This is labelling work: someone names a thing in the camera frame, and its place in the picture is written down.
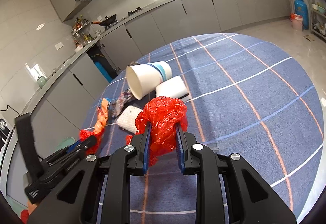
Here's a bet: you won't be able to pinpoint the red plastic bag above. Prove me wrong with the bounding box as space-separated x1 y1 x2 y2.
135 96 188 166

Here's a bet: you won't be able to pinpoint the white paper cup blue stripes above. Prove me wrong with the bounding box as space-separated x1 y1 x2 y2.
126 61 172 100

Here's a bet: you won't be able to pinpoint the teal round trash bin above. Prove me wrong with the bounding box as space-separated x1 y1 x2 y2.
55 137 76 151

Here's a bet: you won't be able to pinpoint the grey kitchen cabinets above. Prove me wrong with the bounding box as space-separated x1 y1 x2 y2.
0 0 291 201

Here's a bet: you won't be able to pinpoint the person's left hand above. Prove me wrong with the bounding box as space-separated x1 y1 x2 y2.
20 200 38 224

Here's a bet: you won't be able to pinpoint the orange plastic wrapper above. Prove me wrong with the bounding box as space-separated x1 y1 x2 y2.
78 97 113 156

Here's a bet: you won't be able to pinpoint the crumpled patterned wrapper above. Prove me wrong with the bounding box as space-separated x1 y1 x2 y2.
108 88 135 119

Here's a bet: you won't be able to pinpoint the white mesh foam wrapper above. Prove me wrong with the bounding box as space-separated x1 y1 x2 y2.
117 105 143 134

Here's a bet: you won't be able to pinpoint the black microwave oven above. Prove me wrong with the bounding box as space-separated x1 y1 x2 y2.
0 118 11 142

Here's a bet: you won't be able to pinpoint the green ceramic jar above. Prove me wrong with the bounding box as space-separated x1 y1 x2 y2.
36 75 47 88

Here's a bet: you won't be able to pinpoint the blue water jug under counter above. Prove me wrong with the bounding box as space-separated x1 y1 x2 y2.
95 61 113 83

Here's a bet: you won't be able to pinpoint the white foam block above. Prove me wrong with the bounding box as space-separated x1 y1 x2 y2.
155 76 190 102

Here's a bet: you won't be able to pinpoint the blue plaid tablecloth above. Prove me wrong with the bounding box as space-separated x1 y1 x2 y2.
130 33 324 223

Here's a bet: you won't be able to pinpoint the spice rack with bottles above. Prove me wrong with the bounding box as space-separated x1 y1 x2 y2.
71 15 94 47

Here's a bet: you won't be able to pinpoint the black wok on stove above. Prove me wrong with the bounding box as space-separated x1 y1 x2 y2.
91 14 117 30

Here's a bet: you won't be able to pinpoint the pink bucket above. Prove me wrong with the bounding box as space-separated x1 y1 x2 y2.
290 13 303 31

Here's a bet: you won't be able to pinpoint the blue gas cylinder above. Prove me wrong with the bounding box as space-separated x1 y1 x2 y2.
294 0 309 29

